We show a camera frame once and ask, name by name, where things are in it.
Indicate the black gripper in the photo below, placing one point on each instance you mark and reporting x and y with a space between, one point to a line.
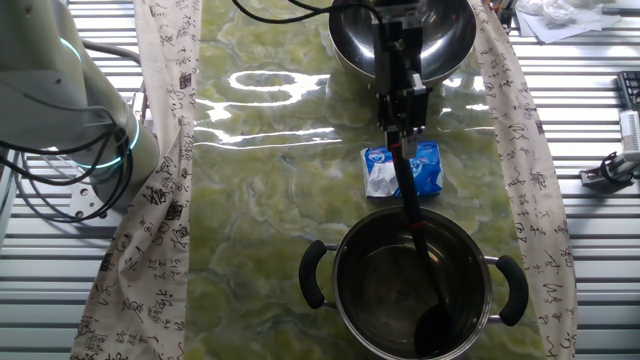
400 60

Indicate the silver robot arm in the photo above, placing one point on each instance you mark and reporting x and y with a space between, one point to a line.
50 75

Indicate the steel mixing bowl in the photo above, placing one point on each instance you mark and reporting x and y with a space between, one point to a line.
450 35

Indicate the blue tissue pack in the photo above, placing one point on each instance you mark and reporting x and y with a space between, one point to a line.
430 175

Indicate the beige calligraphy cloth strip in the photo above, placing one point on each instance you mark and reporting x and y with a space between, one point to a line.
530 175
150 250

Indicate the green marble patterned mat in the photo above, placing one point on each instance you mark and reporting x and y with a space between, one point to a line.
275 200

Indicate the white paper sheets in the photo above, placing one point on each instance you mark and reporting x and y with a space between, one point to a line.
560 25

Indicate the white ribbed device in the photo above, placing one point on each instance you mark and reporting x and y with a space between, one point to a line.
631 130

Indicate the black keyboard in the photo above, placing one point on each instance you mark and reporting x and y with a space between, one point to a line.
631 90

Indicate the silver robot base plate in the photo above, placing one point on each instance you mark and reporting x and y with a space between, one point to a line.
85 200

